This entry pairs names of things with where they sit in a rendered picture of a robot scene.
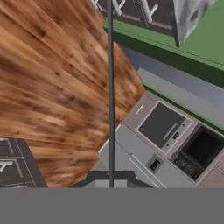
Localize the thin grey bar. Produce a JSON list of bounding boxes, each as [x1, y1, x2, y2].
[[106, 0, 116, 188]]

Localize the black microwave oven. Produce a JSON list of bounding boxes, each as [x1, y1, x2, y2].
[[170, 122, 224, 182]]

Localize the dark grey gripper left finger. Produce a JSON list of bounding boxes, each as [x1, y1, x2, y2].
[[69, 170, 109, 189]]

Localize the grey wall oven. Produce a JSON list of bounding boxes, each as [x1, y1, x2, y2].
[[122, 90, 194, 155]]

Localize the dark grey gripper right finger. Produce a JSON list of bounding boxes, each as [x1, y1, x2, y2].
[[113, 170, 155, 189]]

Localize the pale grey fridge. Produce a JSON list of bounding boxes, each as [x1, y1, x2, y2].
[[97, 122, 197, 189]]

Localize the dark drawer unit, white handles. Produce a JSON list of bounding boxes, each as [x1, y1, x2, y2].
[[0, 136, 48, 189]]

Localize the dark cupboard run, white handles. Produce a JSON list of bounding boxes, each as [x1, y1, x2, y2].
[[89, 0, 179, 39]]

